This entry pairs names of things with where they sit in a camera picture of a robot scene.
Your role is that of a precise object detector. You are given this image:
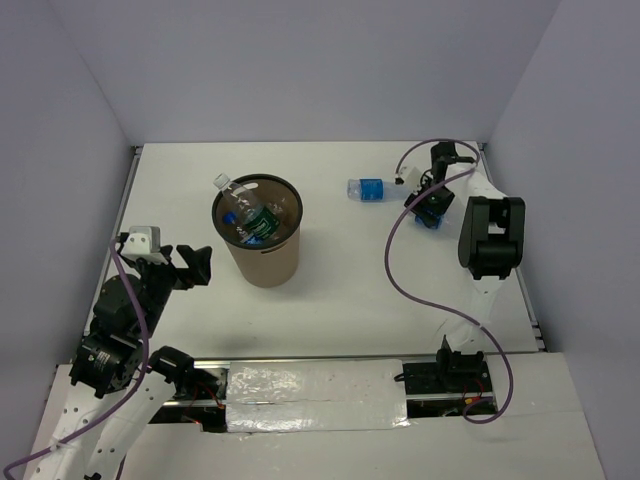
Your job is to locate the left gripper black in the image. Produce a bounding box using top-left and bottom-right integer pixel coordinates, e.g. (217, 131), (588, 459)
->
(130, 243), (212, 337)

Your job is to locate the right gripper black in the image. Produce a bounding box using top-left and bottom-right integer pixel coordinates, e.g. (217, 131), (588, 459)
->
(406, 175), (457, 229)

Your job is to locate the blue label bottle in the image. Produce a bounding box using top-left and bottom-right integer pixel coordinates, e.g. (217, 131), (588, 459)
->
(222, 212), (263, 246)
(414, 211), (463, 236)
(347, 178), (409, 202)

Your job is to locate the blue label bottle top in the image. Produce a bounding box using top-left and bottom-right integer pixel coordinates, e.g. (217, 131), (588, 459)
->
(347, 178), (409, 202)

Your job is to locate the green label bottle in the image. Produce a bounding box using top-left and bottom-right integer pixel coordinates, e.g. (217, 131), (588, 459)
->
(214, 174), (281, 242)

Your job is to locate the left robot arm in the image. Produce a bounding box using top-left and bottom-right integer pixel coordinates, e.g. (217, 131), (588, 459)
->
(3, 234), (216, 479)

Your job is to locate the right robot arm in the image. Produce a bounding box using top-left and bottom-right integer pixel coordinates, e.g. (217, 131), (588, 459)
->
(395, 141), (525, 326)

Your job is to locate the brown bin with black rim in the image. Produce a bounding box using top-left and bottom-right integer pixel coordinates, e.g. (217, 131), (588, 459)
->
(211, 174), (303, 288)

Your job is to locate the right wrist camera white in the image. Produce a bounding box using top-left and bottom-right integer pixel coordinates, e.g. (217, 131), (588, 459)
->
(394, 166), (423, 191)

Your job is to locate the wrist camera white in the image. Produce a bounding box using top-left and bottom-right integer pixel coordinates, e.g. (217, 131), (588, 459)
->
(394, 166), (423, 191)
(119, 226), (165, 264)

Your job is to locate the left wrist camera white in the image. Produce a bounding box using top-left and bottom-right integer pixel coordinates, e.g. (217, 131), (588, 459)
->
(119, 226), (165, 264)

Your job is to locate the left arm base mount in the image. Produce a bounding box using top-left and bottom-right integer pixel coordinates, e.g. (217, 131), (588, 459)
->
(150, 368), (229, 433)

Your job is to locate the silver foil covered rail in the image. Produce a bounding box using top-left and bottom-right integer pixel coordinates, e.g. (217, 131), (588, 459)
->
(225, 359), (409, 433)

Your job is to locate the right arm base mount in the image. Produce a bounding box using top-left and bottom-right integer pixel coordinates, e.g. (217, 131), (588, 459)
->
(394, 347), (496, 419)

